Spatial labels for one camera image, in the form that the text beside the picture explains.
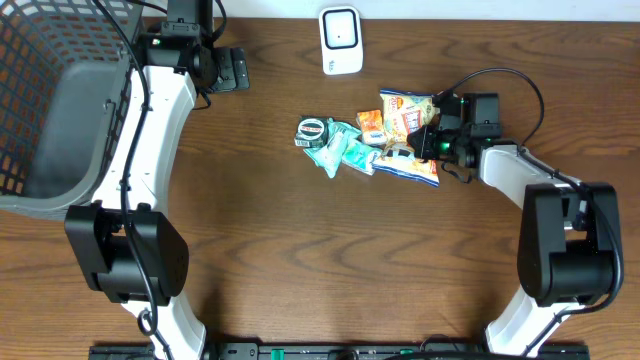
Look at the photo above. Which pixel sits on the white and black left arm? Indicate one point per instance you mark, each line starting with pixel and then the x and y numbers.
pixel 123 241

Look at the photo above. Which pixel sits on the white barcode scanner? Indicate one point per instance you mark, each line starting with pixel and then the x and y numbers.
pixel 341 40

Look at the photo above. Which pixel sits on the teal snack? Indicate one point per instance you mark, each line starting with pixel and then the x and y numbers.
pixel 329 157

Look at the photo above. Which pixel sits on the round label dark packet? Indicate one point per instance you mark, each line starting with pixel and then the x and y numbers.
pixel 312 131

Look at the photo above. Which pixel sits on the orange small packet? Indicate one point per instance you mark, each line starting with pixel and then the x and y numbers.
pixel 372 127

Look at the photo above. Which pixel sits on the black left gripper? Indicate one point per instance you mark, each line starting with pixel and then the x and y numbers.
pixel 236 67

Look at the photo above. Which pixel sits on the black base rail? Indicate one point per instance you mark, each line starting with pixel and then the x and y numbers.
pixel 253 351

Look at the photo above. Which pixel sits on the dark mesh plastic basket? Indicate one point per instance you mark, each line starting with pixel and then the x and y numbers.
pixel 65 87

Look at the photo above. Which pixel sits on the yellow snack bag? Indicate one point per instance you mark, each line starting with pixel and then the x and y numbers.
pixel 403 114

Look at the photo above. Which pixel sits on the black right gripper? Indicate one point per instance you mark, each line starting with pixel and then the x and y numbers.
pixel 422 144

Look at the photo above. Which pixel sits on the green tissue pack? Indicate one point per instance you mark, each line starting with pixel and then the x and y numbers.
pixel 360 156

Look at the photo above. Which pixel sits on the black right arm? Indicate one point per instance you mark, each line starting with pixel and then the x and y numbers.
pixel 569 258

